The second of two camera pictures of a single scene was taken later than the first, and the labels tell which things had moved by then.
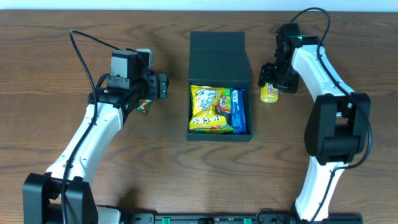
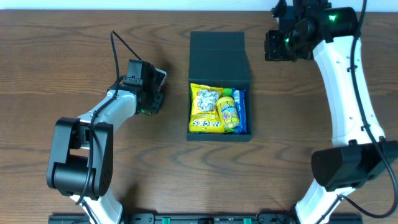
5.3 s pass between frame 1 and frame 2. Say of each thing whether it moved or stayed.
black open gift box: stayed
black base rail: stayed
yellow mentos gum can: moved
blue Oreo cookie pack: stayed
